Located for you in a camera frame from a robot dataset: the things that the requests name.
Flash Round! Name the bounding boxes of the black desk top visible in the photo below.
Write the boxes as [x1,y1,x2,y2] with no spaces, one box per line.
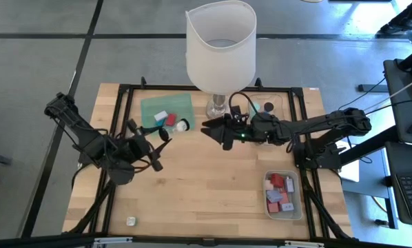
[382,57,412,145]

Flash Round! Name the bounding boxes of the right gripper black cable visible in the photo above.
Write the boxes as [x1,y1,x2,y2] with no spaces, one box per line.
[227,91,260,118]

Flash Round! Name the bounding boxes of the table lamp white shade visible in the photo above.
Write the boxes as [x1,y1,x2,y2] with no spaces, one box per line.
[185,0,258,122]

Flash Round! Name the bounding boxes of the white paper sheet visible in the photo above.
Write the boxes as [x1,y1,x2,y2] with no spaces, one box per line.
[338,160,361,183]

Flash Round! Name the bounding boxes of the person's foot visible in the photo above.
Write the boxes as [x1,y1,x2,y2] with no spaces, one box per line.
[376,0,412,36]

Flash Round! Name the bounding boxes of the black crossbar silver brackets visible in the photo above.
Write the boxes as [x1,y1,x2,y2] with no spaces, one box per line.
[0,232,412,248]

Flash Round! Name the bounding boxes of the grey desk base frame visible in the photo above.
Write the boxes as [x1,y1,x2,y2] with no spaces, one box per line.
[342,161,400,230]

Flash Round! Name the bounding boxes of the clear plastic bin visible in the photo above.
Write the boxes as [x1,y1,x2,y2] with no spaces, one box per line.
[247,92,291,145]

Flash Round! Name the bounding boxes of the grey floor bracket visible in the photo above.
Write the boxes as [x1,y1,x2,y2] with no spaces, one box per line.
[357,83,390,93]

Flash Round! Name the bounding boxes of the green flat mat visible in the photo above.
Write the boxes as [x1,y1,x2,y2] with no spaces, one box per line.
[140,92,196,137]

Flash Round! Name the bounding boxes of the white sand hourglass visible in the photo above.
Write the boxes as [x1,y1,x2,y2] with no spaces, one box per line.
[158,118,191,142]

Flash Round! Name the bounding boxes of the grey plastic bin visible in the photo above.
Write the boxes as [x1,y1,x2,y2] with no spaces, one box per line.
[262,169,303,221]

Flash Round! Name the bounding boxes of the white cable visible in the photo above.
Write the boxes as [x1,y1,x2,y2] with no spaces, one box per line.
[364,73,412,113]

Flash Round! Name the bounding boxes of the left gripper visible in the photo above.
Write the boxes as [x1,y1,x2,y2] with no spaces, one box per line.
[122,118,173,173]

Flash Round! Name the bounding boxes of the black aluminium table frame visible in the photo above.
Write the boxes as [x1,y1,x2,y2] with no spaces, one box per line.
[63,76,360,242]

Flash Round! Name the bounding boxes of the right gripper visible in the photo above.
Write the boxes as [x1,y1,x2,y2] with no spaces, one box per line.
[200,112,261,152]

